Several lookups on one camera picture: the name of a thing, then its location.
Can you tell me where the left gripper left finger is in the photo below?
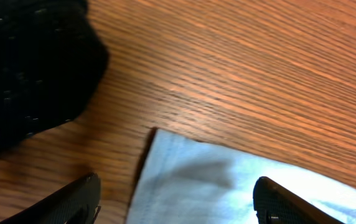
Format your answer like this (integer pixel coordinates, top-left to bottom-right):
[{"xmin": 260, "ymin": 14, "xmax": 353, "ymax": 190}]
[{"xmin": 0, "ymin": 172, "xmax": 101, "ymax": 224}]

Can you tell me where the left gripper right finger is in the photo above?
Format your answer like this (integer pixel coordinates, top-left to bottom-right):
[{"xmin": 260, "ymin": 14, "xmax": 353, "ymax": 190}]
[{"xmin": 253, "ymin": 176, "xmax": 343, "ymax": 224}]

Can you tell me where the black garment under pile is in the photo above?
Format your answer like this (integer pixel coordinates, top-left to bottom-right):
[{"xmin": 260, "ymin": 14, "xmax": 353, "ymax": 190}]
[{"xmin": 0, "ymin": 0, "xmax": 109, "ymax": 152}]

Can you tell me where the light blue printed t-shirt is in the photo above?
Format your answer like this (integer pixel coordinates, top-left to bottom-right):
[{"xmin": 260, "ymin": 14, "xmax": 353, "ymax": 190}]
[{"xmin": 126, "ymin": 129, "xmax": 356, "ymax": 224}]

